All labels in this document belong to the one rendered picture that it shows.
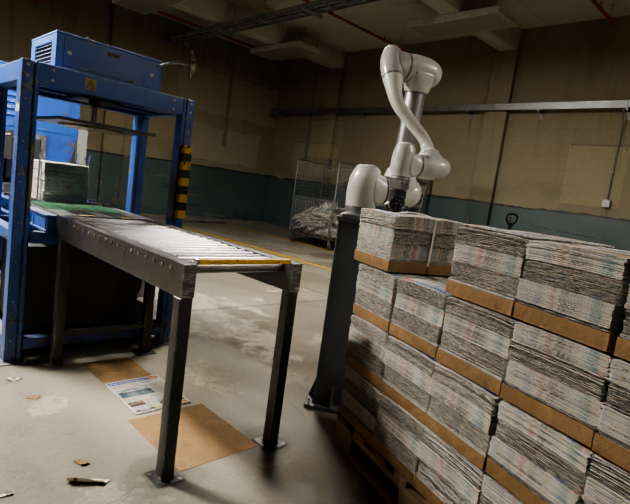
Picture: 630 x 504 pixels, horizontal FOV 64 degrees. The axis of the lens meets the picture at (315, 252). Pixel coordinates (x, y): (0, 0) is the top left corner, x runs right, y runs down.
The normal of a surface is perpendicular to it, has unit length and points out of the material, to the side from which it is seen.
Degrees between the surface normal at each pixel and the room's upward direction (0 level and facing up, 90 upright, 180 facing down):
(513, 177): 90
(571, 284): 90
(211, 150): 90
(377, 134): 90
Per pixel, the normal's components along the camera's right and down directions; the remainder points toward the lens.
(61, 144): 0.69, 0.18
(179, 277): -0.71, -0.01
